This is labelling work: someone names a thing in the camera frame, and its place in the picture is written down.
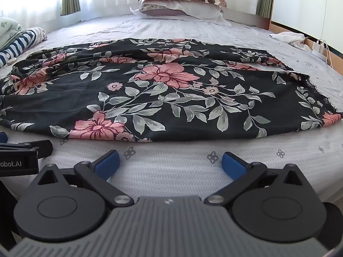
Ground light green quilt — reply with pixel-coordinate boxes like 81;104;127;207
0;16;27;50

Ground white crumpled cloth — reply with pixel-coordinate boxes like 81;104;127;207
269;31;313;51

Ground white charging cable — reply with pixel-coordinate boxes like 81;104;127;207
322;40;343;87

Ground black floral pants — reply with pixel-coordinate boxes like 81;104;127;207
0;38;343;142

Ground blue white striped blanket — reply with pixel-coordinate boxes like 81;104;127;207
0;27;48;69

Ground white charger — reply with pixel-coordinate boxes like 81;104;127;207
312;40;326;53

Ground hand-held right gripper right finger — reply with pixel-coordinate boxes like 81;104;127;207
204;151;318;207

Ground wooden bed frame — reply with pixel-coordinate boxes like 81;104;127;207
222;7;343;70

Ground thin white wall cord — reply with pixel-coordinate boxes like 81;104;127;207
319;0;327;42

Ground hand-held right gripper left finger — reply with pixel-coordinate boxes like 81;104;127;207
28;150;134;208

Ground white and mauve pillow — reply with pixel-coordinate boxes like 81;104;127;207
130;0;232;27

